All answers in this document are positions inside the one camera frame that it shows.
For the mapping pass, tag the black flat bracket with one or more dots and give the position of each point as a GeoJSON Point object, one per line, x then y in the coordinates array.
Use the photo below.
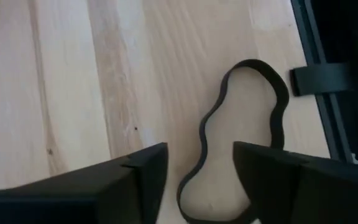
{"type": "Point", "coordinates": [319, 79]}

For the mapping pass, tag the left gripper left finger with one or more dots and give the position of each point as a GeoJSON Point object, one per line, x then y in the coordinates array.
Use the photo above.
{"type": "Point", "coordinates": [73, 196]}

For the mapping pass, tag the black table frame rail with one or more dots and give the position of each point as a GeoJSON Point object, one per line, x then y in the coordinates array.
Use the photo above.
{"type": "Point", "coordinates": [311, 40]}

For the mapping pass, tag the long black rubber band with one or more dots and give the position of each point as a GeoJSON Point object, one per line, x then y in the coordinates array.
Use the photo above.
{"type": "Point", "coordinates": [281, 96]}

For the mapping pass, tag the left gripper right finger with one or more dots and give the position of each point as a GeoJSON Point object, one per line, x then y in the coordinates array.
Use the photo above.
{"type": "Point", "coordinates": [306, 193]}

